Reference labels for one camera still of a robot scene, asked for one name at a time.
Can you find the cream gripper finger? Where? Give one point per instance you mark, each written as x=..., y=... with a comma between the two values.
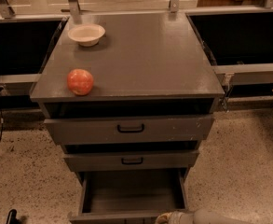
x=163, y=218

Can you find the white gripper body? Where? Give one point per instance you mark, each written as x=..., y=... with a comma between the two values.
x=182, y=218

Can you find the grey bottom drawer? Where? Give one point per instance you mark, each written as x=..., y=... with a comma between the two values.
x=130, y=197

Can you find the grey drawer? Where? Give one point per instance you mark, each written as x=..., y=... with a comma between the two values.
x=130, y=197
x=104, y=131
x=112, y=161

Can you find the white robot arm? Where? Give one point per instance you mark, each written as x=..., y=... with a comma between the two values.
x=201, y=216

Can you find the grey middle drawer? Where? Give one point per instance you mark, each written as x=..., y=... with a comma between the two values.
x=112, y=161

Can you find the grey top drawer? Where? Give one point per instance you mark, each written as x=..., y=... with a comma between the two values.
x=104, y=131

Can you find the grey drawer cabinet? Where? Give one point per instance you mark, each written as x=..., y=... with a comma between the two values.
x=146, y=65

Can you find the metal latch clamp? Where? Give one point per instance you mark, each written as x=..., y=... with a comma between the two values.
x=227, y=86

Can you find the black object bottom left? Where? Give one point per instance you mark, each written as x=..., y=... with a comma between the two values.
x=12, y=217

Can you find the red apple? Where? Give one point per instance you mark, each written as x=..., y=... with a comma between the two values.
x=80, y=82

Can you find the white bowl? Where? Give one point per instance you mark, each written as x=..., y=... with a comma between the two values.
x=87, y=35

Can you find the black middle drawer handle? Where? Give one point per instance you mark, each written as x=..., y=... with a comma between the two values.
x=132, y=161

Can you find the black drawer handle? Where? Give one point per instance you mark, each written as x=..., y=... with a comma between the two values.
x=124, y=129
x=132, y=161

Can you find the black top drawer handle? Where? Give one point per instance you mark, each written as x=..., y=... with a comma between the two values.
x=124, y=129

